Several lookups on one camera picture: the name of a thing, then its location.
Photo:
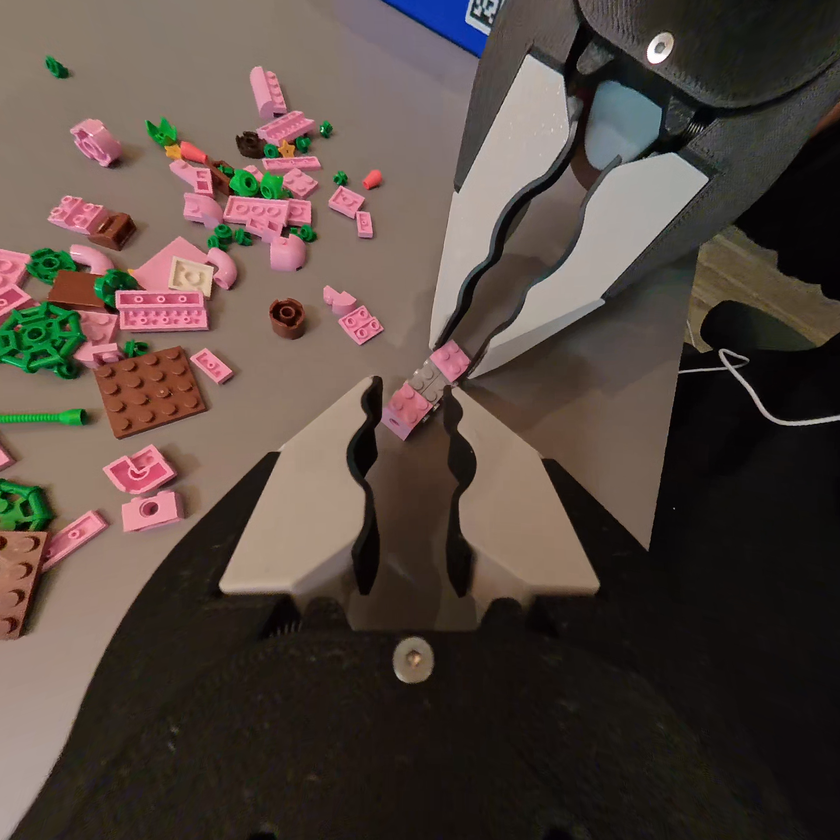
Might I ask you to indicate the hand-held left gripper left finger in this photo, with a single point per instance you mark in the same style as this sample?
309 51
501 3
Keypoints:
295 525

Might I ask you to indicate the pile of pink toy bricks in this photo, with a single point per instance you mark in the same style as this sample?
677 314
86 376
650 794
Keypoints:
161 308

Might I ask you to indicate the blue plastic bin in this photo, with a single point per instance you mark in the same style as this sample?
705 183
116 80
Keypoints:
433 16

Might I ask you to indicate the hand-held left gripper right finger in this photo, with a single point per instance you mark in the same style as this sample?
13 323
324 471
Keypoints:
525 531

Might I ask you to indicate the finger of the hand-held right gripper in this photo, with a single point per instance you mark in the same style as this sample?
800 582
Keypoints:
623 229
512 144

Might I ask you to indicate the brown round toy brick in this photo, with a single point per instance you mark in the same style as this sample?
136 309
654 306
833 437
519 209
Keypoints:
287 325

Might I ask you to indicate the coral carrot toy piece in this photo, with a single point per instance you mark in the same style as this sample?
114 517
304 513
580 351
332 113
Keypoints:
195 152

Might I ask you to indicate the pink corner plate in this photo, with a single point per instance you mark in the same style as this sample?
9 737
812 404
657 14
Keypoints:
346 202

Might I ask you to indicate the dark brown small round piece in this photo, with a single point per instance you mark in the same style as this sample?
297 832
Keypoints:
249 145

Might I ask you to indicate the pink and grey brick assembly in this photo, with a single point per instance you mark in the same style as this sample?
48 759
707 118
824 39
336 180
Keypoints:
449 359

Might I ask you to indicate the coral toy cone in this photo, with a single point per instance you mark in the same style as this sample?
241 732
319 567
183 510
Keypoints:
372 180

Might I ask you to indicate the brown flat toy tile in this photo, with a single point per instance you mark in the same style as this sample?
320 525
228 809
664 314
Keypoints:
75 289

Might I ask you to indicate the person's right forearm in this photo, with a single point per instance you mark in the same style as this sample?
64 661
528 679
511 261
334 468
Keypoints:
807 216

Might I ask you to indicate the long green toy stem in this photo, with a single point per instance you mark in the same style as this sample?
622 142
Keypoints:
39 417

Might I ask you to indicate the brown rectangular toy brick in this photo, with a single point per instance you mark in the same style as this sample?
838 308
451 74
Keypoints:
115 229

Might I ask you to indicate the small brown frame piece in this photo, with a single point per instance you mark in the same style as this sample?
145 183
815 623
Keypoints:
220 180

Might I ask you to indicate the cream square toy plate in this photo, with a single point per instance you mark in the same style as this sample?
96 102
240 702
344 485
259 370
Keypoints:
191 279

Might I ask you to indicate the brown studded plate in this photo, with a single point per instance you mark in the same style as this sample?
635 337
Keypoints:
19 584
151 394

